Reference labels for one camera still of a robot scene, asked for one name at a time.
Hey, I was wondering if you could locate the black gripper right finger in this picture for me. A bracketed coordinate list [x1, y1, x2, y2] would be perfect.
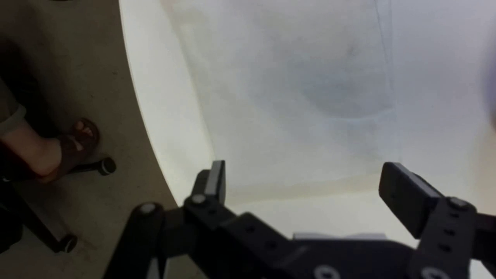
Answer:
[379, 161, 496, 279]

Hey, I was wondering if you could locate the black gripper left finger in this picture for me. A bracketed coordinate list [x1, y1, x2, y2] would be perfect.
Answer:
[103, 160, 292, 279]

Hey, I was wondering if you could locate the white towel with red stripes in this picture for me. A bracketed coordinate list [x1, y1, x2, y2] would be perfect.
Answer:
[160, 0, 496, 208]

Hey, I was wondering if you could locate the seated person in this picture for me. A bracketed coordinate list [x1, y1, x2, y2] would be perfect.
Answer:
[0, 76, 103, 186]

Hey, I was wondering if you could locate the office chair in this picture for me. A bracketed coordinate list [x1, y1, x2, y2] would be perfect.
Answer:
[0, 155, 118, 254]

